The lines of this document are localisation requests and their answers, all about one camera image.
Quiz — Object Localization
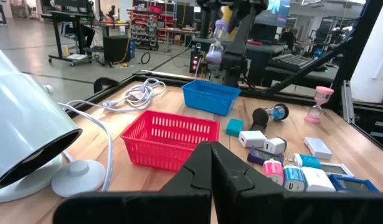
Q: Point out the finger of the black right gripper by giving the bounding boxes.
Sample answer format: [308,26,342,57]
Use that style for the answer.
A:
[227,9,251,34]

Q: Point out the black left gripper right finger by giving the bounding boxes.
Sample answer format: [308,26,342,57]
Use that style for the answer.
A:
[210,141,383,224]

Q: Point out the white cube wall charger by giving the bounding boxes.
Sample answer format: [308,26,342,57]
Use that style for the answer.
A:
[238,130,267,149]

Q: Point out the black computer keyboard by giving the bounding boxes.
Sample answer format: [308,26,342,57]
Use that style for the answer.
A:
[268,53,319,71]

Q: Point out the white charger with black face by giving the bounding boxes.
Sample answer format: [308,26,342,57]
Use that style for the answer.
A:
[263,136,288,155]

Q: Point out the large wall display screen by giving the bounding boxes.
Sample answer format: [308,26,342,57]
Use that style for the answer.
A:
[255,0,291,28]

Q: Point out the black box on floor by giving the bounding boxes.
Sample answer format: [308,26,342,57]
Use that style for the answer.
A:
[103,34,136,64]

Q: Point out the white round cable switch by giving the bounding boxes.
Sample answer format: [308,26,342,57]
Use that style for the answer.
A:
[50,159,106,198]

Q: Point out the pink cable tag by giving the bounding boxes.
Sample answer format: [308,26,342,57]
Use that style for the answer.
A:
[128,90,146,101]

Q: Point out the teal white wall charger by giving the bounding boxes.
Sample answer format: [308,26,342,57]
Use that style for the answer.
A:
[286,152,322,170]

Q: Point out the silver aluminium extrusion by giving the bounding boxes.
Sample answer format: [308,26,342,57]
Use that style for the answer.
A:
[340,80,356,125]

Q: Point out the purple hourglass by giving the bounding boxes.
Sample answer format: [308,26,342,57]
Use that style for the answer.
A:
[205,19,230,65]

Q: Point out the black frame clamp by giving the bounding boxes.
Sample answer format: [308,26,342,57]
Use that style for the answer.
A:
[93,77,121,94]

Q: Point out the black rolling desk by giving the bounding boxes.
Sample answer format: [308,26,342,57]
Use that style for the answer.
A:
[40,9,100,67]

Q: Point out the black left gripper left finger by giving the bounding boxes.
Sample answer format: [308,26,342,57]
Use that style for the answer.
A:
[52,141,212,224]

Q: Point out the pink round disc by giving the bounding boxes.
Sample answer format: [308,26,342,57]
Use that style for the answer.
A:
[304,86,335,124]

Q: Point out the red plastic basket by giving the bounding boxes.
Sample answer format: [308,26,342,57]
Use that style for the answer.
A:
[120,110,221,172]

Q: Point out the red parts bin shelf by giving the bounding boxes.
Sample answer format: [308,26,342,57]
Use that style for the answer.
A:
[127,4,176,50]

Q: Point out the blue white wall charger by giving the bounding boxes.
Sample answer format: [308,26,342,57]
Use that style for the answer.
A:
[283,165,306,192]

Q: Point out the white desk lamp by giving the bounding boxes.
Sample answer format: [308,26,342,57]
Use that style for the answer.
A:
[0,42,83,203]

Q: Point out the white lamp power cable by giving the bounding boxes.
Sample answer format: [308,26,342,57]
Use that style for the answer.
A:
[57,77,167,192]

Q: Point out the teal rectangular block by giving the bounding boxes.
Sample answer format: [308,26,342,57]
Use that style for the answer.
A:
[225,118,245,138]

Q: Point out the dark purple digital display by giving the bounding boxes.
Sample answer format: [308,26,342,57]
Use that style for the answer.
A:
[247,146,285,166]

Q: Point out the black computer with red lights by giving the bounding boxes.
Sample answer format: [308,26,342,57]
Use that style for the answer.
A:
[189,49,204,75]

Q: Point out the blue plastic basket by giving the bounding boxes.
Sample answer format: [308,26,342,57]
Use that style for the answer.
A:
[181,80,242,117]

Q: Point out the person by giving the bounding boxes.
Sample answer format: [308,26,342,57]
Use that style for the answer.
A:
[75,24,96,49]
[280,27,300,47]

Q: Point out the large white wall charger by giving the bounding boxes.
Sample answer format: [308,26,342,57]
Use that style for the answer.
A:
[300,166,336,193]

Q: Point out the black aluminium table frame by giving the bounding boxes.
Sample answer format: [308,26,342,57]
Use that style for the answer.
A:
[66,0,383,153]

